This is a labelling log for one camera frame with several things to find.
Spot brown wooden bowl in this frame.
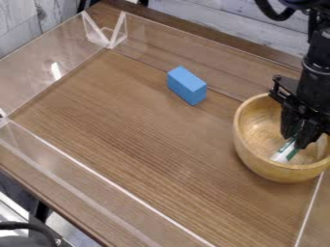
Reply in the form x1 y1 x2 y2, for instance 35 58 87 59
234 94 330 183

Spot blue rectangular block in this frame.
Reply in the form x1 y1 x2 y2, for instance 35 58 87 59
167 66 208 105

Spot black metal base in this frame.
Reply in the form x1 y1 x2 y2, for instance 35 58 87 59
0 230 75 247

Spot green and white marker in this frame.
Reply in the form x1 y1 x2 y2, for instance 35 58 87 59
272 138 300 163

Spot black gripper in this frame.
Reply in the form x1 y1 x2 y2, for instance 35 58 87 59
269 75 330 150

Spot clear acrylic tray wall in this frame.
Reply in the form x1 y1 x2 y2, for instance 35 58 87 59
0 6 330 247

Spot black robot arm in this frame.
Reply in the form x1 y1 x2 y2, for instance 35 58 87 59
254 0 330 150

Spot black cable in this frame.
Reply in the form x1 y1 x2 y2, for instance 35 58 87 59
0 221 62 247

